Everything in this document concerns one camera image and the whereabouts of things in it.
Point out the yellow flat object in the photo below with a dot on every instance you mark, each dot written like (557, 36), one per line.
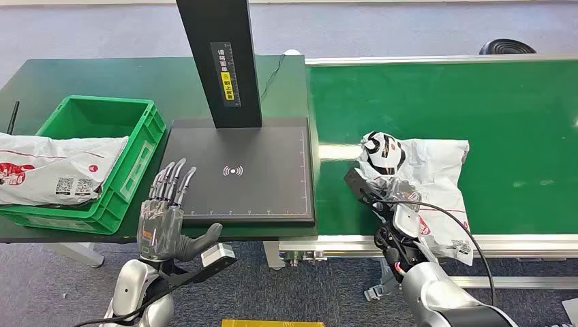
(271, 323)

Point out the green conveyor belt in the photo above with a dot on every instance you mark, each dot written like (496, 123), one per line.
(496, 135)

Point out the white mailer bag, QR labels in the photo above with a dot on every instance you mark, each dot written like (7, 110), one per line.
(45, 158)

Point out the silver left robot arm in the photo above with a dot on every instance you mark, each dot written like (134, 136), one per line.
(131, 284)

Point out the dark green table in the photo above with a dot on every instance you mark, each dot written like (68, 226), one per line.
(135, 81)

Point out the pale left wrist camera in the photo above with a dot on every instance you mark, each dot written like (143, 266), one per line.
(216, 255)

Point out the white table leg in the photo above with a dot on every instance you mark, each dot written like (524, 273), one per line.
(77, 253)
(272, 257)

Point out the white paper sheet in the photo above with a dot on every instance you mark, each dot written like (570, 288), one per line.
(572, 311)

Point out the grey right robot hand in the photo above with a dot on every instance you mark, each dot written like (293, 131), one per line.
(402, 192)

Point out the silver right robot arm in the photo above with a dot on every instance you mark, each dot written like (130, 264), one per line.
(433, 293)

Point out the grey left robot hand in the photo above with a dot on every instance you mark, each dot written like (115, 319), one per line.
(158, 225)

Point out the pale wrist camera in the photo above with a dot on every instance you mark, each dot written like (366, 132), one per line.
(356, 180)
(216, 255)

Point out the black ribbed round object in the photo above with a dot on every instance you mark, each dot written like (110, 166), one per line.
(505, 47)

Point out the black inbound scanner machine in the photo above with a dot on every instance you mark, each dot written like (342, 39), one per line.
(253, 149)

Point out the black remote with antenna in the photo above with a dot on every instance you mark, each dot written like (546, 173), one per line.
(13, 117)

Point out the small white round object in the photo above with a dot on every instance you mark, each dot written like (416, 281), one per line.
(292, 52)

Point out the white mailer bag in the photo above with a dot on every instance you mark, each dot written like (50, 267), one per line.
(45, 158)
(438, 171)

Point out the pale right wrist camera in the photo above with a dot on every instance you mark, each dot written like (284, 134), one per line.
(356, 180)

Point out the green plastic crate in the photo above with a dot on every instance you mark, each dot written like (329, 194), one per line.
(90, 113)

